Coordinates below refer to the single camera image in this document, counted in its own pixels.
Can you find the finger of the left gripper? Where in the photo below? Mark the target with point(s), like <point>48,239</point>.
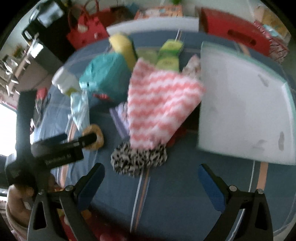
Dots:
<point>87,140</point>
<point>48,142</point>

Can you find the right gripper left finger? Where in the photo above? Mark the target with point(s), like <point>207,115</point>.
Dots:
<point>76,198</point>

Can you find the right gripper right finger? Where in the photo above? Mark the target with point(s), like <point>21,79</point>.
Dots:
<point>224,200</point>

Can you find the black white leopard scrunchie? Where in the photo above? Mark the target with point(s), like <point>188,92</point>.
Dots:
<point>128,161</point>

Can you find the pink white chevron cloth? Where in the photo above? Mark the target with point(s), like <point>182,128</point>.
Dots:
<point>158,102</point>

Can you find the yellow green sponge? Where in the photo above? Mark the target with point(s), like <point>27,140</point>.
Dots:
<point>123,44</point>

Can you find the person's left hand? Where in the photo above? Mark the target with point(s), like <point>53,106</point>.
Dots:
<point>16,194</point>

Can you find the cartoon printed pouch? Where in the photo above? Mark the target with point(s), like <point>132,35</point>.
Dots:
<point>120,119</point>

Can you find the blue plaid bedsheet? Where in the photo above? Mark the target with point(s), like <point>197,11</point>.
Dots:
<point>168,202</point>

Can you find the white tray with green rim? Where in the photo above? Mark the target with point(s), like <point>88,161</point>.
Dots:
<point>247,110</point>

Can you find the light green cloth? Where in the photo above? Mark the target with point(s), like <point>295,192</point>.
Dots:
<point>148,55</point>

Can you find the green tissue pack near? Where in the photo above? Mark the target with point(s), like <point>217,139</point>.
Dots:
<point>168,63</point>

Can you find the green tissue pack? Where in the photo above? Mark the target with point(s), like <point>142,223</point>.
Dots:
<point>168,63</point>
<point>171,48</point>

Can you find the red tote bag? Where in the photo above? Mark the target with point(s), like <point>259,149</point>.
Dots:
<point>84,29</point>

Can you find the black monitor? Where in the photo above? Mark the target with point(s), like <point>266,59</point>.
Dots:
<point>48,20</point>

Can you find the green tissue pack far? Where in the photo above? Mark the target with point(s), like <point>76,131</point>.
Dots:
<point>171,48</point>

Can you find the orange illustrated box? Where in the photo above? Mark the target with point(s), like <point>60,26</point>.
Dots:
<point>160,11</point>

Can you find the white foam board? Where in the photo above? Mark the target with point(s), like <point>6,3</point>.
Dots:
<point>186,23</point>

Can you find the red white patterned basket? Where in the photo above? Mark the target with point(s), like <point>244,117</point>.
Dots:
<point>278,50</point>

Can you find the red cardboard box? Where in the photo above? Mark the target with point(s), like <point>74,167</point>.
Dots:
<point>234,28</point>

